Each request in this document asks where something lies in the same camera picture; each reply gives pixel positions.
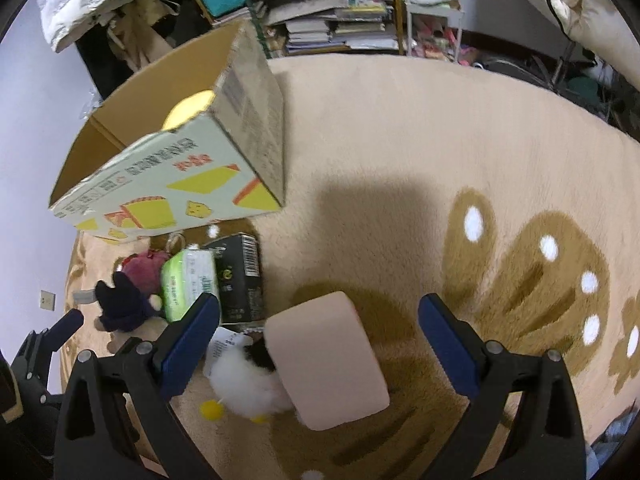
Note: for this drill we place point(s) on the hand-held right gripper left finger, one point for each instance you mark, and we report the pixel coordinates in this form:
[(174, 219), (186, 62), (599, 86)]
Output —
[(192, 345)]

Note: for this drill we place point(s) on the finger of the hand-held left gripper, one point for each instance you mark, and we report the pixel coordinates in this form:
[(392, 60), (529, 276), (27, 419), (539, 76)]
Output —
[(67, 324)]

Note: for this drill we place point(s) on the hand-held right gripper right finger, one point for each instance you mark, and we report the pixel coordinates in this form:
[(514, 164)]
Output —
[(446, 346)]

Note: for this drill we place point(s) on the pink foam block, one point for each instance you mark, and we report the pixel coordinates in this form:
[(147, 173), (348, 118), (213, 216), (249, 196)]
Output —
[(327, 360)]

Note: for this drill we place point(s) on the printed cardboard box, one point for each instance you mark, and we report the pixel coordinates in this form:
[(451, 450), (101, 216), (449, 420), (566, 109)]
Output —
[(250, 105)]

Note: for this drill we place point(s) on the dark blue plush toy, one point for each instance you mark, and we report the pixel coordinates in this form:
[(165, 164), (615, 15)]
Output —
[(122, 305)]

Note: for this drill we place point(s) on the green tissue pack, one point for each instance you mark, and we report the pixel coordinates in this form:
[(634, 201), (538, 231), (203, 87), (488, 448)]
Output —
[(187, 280)]

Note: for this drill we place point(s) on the white plush toy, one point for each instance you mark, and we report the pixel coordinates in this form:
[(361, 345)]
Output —
[(247, 385)]

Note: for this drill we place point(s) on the black carton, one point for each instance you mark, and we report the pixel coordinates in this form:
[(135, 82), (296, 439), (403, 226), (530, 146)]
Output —
[(240, 280)]

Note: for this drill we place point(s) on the maroon plush toy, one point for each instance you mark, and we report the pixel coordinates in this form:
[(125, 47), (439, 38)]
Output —
[(142, 272)]

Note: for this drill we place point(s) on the beige patterned rug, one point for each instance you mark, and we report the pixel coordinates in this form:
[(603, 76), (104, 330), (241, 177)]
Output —
[(400, 160)]

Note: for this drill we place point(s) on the blue grey cloth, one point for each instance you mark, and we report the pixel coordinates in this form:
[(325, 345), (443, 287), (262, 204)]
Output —
[(617, 435)]

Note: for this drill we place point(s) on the yellow plush toy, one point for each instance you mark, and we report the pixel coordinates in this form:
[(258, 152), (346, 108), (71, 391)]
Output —
[(187, 107)]

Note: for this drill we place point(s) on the beige cloth bag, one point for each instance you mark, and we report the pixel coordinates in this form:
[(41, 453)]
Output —
[(140, 30)]

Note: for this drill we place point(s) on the white puffer jacket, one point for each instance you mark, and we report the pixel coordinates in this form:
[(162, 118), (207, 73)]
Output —
[(75, 5)]

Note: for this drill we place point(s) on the white metal rack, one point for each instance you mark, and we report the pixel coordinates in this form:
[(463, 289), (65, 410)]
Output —
[(432, 10)]

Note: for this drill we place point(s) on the wooden bookshelf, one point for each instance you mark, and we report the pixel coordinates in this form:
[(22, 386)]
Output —
[(395, 10)]

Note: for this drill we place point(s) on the stack of books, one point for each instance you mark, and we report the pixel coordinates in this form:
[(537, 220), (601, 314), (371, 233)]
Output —
[(325, 25)]

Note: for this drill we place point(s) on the beige bedding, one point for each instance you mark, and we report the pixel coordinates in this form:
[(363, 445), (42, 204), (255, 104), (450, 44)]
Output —
[(590, 5)]

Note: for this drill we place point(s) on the wall socket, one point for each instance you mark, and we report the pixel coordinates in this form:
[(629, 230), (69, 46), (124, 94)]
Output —
[(47, 300)]

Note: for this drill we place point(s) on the dark metal frame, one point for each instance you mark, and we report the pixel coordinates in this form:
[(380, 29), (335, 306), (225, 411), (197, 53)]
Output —
[(550, 72)]

